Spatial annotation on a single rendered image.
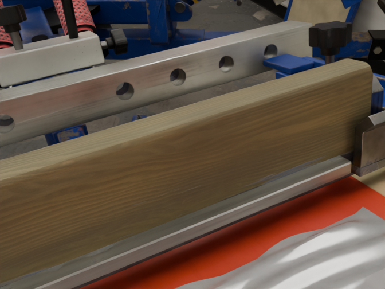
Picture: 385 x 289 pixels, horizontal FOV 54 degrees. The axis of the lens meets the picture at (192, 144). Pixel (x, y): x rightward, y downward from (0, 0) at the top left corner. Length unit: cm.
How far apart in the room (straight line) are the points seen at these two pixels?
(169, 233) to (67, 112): 25
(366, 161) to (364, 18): 254
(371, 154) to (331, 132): 4
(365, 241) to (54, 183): 20
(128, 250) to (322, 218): 15
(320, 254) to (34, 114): 32
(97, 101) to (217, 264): 25
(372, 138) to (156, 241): 18
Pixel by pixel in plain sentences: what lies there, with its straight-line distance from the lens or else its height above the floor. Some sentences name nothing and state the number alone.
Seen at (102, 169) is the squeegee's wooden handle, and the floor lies 117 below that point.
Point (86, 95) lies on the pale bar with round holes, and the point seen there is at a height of 109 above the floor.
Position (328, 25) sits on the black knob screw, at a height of 115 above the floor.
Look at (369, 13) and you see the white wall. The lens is 281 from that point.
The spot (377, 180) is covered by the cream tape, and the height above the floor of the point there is 108.
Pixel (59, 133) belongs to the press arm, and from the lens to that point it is 70.
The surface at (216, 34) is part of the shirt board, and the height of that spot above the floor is 92.
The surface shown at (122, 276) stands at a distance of 29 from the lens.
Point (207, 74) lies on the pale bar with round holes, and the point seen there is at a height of 108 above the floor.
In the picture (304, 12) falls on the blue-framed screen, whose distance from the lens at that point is 306.
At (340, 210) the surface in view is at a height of 109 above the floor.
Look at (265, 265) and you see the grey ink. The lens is 27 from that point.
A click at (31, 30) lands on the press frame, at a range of 84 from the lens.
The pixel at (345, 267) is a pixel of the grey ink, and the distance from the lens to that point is 27.
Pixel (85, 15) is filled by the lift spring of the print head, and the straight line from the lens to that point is 65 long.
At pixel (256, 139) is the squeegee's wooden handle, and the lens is 26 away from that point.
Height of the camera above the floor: 132
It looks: 40 degrees down
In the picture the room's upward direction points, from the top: 2 degrees counter-clockwise
